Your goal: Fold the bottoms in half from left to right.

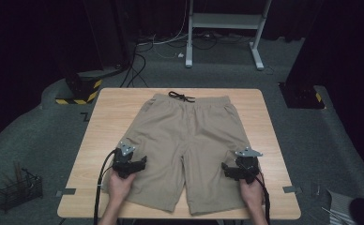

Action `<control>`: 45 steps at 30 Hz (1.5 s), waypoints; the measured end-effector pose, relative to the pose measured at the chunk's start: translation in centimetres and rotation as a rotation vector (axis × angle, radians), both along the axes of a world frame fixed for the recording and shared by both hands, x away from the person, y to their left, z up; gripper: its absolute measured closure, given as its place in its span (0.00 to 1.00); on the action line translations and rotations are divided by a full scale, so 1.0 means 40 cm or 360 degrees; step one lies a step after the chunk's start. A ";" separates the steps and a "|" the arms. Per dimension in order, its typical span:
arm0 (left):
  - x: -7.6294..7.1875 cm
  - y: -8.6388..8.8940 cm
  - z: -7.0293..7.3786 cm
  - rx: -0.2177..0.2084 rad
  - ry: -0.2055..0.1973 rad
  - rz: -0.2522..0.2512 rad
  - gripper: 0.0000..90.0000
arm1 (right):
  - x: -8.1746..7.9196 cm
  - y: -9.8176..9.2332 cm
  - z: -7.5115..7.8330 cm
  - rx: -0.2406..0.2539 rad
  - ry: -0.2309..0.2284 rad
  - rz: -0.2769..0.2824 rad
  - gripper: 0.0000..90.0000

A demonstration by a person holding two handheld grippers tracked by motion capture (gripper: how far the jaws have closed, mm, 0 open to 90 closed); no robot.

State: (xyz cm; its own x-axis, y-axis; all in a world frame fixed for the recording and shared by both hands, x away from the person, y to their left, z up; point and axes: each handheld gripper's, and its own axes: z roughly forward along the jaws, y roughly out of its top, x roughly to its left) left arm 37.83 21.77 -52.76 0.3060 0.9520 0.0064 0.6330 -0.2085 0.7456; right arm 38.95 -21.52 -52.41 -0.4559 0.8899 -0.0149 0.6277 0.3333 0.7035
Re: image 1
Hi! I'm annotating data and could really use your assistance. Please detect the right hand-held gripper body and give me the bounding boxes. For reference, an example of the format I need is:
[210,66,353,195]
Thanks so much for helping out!
[234,146,264,185]

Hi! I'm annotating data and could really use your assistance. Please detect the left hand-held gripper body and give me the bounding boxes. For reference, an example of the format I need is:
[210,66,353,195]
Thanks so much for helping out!
[112,141,141,180]

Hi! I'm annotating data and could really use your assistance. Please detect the khaki shorts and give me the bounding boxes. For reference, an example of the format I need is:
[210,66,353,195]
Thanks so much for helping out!
[103,90,258,217]

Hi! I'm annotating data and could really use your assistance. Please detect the person's left hand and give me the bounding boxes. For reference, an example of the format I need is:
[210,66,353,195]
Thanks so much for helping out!
[108,170,137,204]

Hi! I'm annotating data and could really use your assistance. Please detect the person's right hand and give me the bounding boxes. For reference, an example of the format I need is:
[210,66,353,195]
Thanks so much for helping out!
[239,172,265,211]

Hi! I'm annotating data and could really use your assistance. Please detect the grey tape piece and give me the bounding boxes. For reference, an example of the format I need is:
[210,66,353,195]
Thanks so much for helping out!
[55,187,77,198]
[281,185,303,194]

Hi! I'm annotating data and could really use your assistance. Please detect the yellow black striped base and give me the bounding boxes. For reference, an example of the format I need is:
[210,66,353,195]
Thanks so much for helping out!
[55,78,104,106]

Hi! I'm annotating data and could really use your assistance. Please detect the black base with yellow stripe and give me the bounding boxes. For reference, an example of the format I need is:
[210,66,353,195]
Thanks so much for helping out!
[278,82,326,110]

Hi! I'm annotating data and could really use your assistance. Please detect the white metal stand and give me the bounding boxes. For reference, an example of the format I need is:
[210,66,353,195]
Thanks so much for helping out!
[184,0,273,71]

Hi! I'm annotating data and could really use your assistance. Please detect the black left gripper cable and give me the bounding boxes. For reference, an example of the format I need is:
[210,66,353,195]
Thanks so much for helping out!
[93,149,117,225]

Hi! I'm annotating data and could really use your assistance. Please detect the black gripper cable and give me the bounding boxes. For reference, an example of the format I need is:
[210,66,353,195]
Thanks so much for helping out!
[93,149,117,225]
[253,173,272,225]

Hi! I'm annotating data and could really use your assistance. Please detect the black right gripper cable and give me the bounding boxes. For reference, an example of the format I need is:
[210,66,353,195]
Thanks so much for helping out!
[253,173,272,225]

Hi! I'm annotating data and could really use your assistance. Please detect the black floor cable bundle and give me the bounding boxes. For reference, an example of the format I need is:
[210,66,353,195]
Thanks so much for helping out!
[119,43,150,89]

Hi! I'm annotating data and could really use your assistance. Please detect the black wire basket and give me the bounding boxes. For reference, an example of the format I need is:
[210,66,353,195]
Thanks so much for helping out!
[0,168,44,214]

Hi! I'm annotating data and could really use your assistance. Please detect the white floor cable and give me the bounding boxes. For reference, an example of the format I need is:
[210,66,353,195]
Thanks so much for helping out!
[136,0,191,59]

